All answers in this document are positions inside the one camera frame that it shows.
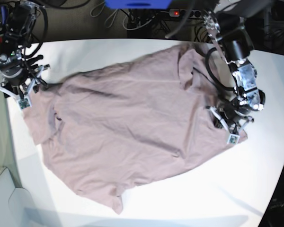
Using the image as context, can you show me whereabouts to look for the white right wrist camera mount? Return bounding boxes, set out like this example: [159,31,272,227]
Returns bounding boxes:
[0,64,50,110]

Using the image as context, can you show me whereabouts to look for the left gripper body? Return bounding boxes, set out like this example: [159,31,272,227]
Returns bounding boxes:
[217,103,250,129]

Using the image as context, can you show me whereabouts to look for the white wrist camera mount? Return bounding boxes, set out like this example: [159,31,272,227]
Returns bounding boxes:
[0,64,50,110]
[206,106,254,145]

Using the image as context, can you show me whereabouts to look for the grey white cable loops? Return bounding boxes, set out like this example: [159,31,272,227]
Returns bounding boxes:
[89,9,157,31]

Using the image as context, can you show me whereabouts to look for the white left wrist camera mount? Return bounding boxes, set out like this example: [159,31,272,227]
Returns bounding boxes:
[206,106,254,145]

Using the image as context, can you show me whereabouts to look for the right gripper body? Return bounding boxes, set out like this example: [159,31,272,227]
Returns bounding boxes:
[3,73,35,95]

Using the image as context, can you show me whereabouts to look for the black power strip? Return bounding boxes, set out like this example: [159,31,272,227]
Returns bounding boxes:
[169,9,202,19]

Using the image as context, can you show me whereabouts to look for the blue box overhead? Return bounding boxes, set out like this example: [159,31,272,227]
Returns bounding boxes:
[105,0,171,9]

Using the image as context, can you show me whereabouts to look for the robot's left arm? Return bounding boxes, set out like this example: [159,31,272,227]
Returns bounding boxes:
[201,0,270,133]

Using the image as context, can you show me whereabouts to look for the mauve pink t-shirt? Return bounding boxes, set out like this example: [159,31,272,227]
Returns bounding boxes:
[21,44,249,215]

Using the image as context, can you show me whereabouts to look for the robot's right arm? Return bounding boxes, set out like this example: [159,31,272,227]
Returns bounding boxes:
[0,0,48,98]

